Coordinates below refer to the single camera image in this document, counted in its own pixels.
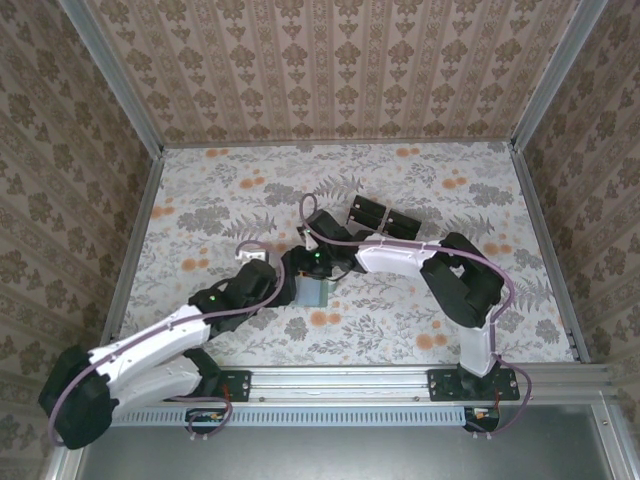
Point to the black tiered card stand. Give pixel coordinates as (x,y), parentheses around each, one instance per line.
(367,210)

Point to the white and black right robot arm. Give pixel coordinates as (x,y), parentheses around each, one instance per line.
(395,257)

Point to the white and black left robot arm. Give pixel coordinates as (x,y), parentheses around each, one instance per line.
(160,335)

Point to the black junction box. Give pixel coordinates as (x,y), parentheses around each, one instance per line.
(482,416)
(202,417)

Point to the grey metal panel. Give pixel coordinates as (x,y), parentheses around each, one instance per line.
(325,455)

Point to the aluminium back rail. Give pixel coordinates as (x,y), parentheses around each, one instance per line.
(340,145)

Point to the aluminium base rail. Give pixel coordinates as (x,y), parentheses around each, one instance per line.
(340,382)

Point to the aluminium side rail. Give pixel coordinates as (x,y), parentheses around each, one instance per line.
(145,210)
(545,240)

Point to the aluminium frame post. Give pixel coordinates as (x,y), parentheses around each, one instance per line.
(555,70)
(115,85)

